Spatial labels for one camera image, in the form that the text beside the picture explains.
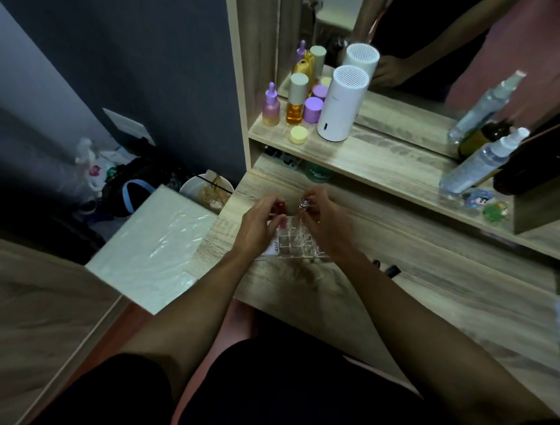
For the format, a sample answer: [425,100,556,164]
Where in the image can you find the dark amber bottle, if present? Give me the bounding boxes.
[457,120,515,162]

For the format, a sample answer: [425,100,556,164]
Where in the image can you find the white cylindrical humidifier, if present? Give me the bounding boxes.
[317,65,370,143]

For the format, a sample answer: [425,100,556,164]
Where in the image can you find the clear spray bottle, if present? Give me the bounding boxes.
[439,127,530,197]

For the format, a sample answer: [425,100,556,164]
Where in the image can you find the white wall plate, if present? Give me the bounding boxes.
[102,108,156,146]

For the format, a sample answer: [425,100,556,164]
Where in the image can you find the black bag with blue strap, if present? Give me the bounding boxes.
[101,151,184,220]

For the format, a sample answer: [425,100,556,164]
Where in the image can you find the black shorts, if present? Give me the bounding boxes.
[31,306,442,425]

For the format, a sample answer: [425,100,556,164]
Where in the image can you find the white bucket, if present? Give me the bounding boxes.
[179,171,235,215]

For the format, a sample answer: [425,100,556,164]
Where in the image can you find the person's left forearm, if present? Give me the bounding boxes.
[118,250,263,401]

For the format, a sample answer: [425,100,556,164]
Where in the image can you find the person's right hand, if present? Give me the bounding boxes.
[299,186,358,264]

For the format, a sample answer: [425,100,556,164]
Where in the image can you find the purple dropper bottle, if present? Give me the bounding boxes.
[262,82,281,128]

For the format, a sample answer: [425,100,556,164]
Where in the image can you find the clear acrylic lipstick organizer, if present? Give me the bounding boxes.
[276,217,328,260]

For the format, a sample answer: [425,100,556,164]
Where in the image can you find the person's left hand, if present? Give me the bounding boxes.
[230,196,287,264]

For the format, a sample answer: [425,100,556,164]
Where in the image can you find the dark brown box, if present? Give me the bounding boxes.
[493,125,560,196]

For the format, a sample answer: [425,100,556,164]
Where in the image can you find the green lidded jar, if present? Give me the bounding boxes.
[304,161,335,184]

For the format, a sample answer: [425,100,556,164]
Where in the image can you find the white plastic-wrapped board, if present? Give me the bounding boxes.
[85,184,219,316]

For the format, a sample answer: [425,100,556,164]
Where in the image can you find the person's right forearm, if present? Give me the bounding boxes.
[326,250,558,425]

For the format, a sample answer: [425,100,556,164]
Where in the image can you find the wall mirror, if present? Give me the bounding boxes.
[276,0,560,159]

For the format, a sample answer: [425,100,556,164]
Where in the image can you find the amber bottle with beige cap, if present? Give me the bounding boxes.
[286,72,309,126]

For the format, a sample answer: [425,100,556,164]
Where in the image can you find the small black clip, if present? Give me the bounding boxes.
[372,259,402,279]

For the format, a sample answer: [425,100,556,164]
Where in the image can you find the small blue toy figure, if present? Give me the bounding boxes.
[463,188,494,209]

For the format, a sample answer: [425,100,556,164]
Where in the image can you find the wooden shelf unit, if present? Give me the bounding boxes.
[226,0,560,260]

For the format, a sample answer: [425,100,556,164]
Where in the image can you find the small green toy figure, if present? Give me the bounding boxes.
[482,202,509,223]

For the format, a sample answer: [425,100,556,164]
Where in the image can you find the purple lidded jar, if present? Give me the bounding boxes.
[303,96,324,124]

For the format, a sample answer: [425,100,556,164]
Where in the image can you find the black patterned case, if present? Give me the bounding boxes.
[264,146,302,170]

